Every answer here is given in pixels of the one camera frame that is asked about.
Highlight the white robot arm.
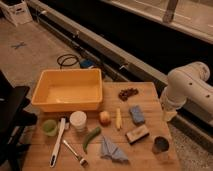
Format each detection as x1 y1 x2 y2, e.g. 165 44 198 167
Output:
160 61 213 122

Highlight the bunch of dark grapes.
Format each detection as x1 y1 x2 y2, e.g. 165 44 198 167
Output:
118 88 139 101

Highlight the yellow banana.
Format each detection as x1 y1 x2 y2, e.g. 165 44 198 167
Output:
116 108 122 131

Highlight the blue device on floor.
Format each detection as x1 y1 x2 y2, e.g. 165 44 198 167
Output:
80 59 94 69

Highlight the red apple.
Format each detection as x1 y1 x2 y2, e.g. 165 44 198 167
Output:
99 111 111 126

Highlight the yellow plastic bin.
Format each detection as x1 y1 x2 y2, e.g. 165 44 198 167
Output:
31 69 103 112

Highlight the white paper cup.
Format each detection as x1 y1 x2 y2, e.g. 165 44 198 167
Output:
70 111 87 132

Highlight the green chili pepper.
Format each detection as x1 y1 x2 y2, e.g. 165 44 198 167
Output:
82 127 101 152

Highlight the blue folded cloth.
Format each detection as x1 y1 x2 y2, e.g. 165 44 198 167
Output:
100 136 129 163

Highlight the green plastic cup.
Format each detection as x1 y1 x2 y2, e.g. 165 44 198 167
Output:
42 119 58 137

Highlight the dark metal cup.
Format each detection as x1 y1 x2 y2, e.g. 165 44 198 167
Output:
152 136 170 154

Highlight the black chair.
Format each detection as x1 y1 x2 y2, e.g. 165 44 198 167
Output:
0 70 37 171

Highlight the white cardboard box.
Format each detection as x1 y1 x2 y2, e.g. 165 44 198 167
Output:
0 0 32 26

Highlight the black coiled cable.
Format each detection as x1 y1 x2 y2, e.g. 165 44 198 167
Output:
56 53 81 70

